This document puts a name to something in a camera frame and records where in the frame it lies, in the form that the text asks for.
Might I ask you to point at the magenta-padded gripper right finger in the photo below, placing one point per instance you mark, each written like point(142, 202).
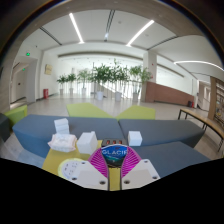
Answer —
point(141, 173)

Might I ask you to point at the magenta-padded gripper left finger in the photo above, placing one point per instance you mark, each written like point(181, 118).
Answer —
point(90, 175)

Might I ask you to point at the round yellow power strip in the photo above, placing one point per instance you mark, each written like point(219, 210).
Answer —
point(68, 168)

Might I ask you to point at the white tissue box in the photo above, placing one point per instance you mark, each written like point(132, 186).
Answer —
point(86, 143)

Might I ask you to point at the small white cube box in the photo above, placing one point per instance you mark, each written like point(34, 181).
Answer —
point(135, 138)

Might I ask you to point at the stack of white boxes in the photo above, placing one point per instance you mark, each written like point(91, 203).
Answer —
point(61, 126)

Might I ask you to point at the green sofa bench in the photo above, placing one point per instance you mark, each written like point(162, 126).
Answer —
point(138, 112)
point(86, 110)

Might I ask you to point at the long grey sofa bench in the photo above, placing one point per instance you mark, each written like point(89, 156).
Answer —
point(33, 131)

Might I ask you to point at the wooden bench with black legs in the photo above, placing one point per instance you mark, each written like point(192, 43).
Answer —
point(200, 119)

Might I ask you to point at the red fire extinguisher box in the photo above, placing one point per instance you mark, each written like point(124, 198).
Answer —
point(45, 93)

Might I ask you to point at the green sofa seat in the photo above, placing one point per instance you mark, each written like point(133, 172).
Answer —
point(16, 115)

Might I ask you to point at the dark grey ottoman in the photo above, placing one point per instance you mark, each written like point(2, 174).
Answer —
point(4, 126)

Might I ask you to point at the group of potted plants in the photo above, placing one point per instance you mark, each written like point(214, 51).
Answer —
point(101, 75)

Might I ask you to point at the wooden shelf unit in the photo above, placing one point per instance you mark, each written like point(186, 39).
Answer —
point(218, 100)

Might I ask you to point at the green exit sign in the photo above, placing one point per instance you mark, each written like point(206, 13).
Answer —
point(27, 54)

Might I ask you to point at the ceiling light strips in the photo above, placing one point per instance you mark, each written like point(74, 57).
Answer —
point(76, 28)

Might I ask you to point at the yellow framed wall picture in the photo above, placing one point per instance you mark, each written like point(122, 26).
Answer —
point(48, 69)

